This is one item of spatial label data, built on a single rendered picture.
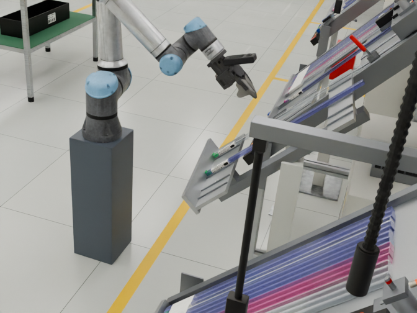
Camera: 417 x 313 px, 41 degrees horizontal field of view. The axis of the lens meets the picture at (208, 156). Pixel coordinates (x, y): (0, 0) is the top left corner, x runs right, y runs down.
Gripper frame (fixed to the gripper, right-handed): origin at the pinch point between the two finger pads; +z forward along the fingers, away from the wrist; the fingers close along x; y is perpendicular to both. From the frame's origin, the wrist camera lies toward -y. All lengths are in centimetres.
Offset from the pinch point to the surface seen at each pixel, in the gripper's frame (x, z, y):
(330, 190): -71, 74, 32
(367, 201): 31, 44, -20
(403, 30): 28, 6, -58
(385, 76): 32, 13, -47
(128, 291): 37, 28, 78
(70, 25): -154, -96, 142
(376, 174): 16, 44, -23
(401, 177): 17, 49, -29
